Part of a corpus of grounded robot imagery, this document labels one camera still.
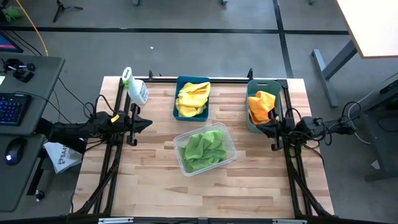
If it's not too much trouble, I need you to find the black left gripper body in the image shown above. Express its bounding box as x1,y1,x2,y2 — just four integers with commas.
124,103,141,147

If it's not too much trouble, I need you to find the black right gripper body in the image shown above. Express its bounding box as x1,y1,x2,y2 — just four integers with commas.
271,107,295,152

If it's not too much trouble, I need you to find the orange microfiber towel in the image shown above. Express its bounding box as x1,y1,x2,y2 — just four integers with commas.
248,90,277,126

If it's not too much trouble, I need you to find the yellow microfiber towel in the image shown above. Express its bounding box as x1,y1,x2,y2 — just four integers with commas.
175,81,211,118

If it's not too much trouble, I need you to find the green microfiber towel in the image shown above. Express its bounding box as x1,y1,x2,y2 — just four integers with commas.
197,129,228,156
180,135,223,172

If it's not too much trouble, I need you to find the white spray bottle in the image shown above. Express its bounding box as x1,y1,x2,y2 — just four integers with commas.
121,66,149,106

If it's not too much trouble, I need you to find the dark green plastic basket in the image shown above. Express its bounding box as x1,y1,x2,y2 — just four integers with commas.
246,79,284,134

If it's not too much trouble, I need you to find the clear plastic storage bin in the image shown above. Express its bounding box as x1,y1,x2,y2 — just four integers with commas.
172,121,238,177

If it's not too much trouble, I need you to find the teal plastic basket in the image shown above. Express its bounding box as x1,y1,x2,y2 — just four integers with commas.
172,76,211,123

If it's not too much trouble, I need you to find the grey table leg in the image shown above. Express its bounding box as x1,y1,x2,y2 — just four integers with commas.
311,39,358,108

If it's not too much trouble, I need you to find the white printed bag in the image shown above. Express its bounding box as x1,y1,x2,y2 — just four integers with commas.
42,141,83,174

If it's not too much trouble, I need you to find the dark grey desk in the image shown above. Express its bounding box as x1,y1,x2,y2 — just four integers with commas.
357,73,398,182

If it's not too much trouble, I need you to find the grey side desk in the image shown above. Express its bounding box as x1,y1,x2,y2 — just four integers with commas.
0,55,66,213

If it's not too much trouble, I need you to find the black computer mouse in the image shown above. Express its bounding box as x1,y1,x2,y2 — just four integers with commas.
4,137,27,166

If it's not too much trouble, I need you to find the black backlit keyboard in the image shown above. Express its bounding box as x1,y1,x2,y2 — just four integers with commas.
0,92,32,127

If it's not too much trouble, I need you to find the white table top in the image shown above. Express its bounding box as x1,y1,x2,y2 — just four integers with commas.
336,0,398,60

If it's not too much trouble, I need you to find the black tripod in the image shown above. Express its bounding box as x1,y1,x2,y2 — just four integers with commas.
52,0,84,23

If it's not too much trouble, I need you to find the computer monitor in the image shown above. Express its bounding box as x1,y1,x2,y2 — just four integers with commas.
0,30,24,54

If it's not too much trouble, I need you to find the small lime green object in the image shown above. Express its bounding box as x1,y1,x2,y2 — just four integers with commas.
1,6,24,22

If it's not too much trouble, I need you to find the black clamp mount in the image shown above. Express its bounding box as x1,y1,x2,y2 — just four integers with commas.
2,58,37,83

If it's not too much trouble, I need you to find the yellow cable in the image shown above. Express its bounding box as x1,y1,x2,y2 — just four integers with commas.
14,0,49,57

